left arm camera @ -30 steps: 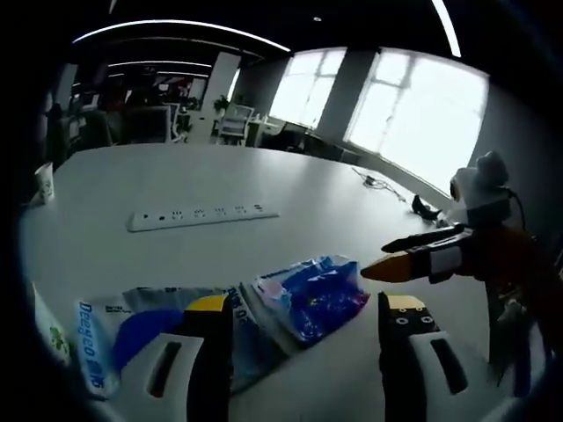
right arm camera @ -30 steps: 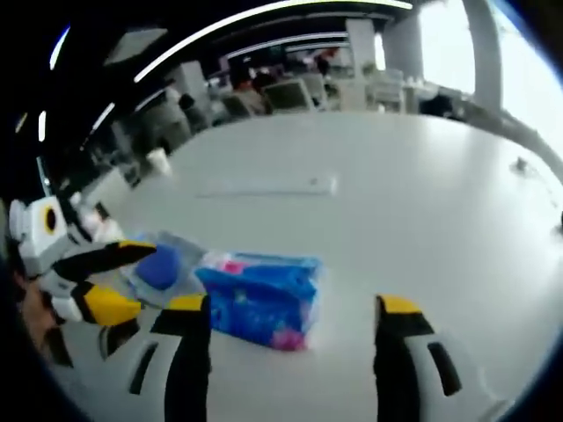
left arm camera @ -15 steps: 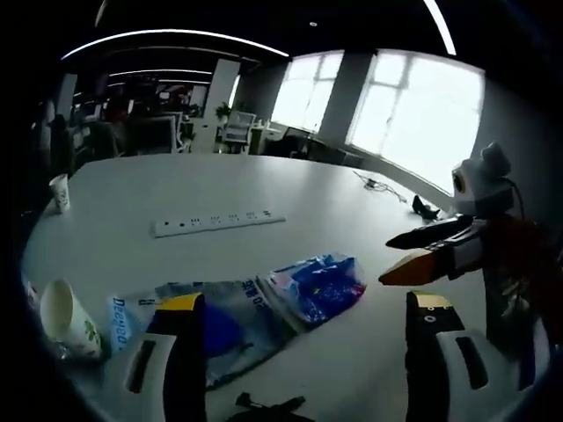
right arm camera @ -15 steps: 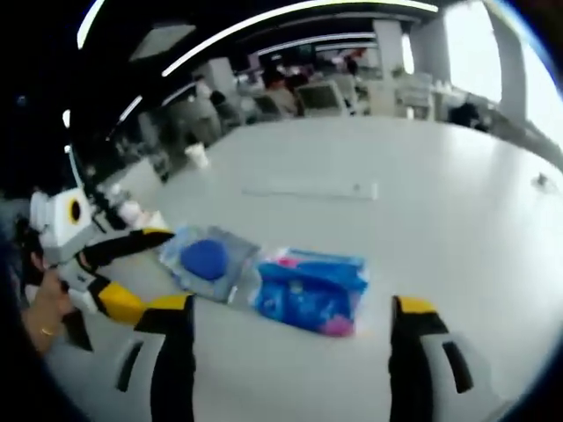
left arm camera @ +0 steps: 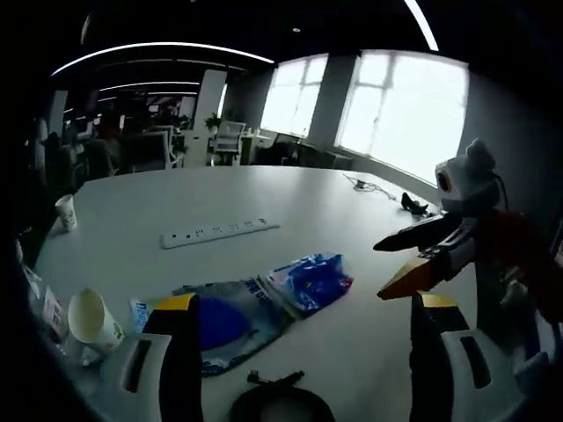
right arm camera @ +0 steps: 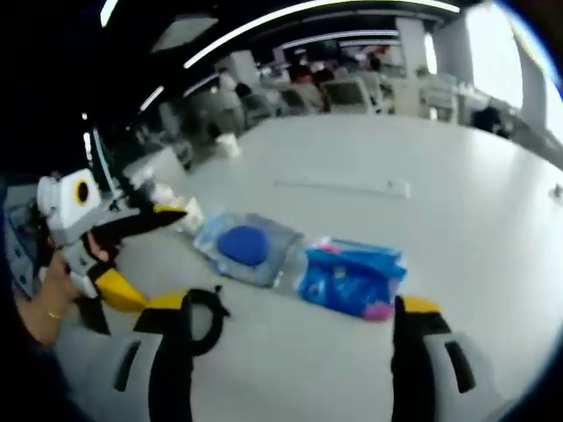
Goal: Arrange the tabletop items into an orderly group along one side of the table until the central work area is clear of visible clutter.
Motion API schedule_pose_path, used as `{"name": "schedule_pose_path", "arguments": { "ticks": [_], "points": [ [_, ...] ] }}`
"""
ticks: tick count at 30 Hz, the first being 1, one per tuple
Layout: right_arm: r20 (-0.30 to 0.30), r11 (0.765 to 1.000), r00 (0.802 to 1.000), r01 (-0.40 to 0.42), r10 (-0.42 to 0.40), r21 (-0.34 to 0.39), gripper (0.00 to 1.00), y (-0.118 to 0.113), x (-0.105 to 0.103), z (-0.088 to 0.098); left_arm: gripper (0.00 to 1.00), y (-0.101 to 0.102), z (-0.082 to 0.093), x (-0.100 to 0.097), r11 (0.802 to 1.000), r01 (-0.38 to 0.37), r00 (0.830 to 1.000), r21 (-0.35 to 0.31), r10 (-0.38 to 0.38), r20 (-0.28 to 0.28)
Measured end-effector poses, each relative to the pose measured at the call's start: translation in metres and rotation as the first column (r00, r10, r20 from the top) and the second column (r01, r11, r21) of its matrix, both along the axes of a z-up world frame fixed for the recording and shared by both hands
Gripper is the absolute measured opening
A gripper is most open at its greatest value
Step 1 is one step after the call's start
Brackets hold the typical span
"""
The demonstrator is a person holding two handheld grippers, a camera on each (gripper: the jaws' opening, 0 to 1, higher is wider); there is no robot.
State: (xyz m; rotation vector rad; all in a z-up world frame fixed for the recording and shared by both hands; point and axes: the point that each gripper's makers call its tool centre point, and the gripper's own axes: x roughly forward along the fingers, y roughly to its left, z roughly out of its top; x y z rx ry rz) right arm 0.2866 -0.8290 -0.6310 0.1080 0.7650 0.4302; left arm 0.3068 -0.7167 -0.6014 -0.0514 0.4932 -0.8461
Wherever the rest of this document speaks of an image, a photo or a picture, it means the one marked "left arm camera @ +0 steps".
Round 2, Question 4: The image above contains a white paper cup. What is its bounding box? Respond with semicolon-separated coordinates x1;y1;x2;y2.
54;193;79;233
67;287;128;353

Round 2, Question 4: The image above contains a clear packet with blue pad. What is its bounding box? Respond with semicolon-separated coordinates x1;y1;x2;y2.
170;275;296;378

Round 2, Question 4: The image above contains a large window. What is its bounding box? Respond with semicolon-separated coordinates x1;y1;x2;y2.
335;49;468;186
260;54;330;138

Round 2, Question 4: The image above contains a white mesh office chair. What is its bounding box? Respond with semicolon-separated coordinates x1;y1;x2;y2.
216;120;247;166

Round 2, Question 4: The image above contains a black cable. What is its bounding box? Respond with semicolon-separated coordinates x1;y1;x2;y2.
227;370;339;422

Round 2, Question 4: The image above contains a small black object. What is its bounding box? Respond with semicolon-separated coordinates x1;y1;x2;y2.
398;192;430;216

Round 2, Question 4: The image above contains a thin tangled cable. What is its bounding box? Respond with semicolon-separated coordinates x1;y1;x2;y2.
341;171;398;200

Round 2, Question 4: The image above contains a blue tissue packet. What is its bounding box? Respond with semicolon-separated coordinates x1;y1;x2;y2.
267;251;355;318

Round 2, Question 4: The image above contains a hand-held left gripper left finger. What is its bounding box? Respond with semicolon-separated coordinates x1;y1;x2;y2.
103;294;203;422

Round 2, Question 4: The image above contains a curved ceiling light strip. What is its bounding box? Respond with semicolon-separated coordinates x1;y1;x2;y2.
49;40;277;76

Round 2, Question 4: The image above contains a white table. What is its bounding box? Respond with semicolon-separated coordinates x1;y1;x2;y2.
33;164;485;422

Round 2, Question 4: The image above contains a white power strip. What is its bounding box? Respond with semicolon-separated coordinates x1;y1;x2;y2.
159;216;282;251

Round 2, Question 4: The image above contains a small blue white packet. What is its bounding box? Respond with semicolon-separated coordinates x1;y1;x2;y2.
128;297;154;336

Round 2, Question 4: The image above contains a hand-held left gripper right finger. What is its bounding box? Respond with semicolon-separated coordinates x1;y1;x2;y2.
408;289;524;422

